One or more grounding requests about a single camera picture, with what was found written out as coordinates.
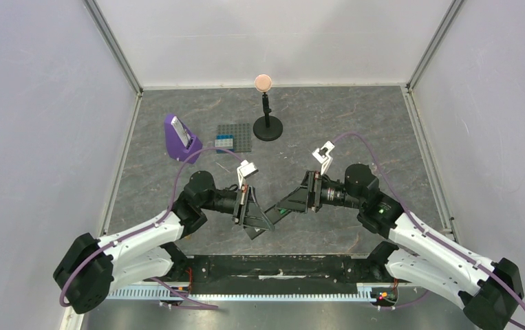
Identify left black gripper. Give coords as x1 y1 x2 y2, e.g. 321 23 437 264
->
200 184 274 231

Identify black remote control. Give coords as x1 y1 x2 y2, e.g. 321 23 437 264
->
243 207 290 240

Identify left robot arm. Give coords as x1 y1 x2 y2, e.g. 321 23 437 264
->
52 171 275 314

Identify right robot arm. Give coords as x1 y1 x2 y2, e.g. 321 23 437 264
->
277 164 524 329

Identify grey lego baseplate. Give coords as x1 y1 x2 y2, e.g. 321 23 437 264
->
215 123 253 153

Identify black stand with pink ball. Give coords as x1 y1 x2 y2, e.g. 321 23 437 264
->
253 74 283 142

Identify blue white lego bricks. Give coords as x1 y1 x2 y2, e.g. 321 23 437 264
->
214 134 235 153

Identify purple metronome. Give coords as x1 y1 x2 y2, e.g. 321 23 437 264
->
164 113 203 164

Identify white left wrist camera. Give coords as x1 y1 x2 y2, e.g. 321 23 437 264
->
237 160 259 190

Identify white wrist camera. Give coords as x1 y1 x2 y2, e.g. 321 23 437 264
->
237 160 259 190
312 141 334 175

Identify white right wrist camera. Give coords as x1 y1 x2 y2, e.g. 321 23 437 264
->
312 141 334 175

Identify black base frame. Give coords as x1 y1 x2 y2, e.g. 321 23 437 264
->
161 254 394 295

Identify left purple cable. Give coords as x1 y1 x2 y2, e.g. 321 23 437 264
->
59 146 245 308

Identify white cable duct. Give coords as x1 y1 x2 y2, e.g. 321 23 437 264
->
107 284 388 303

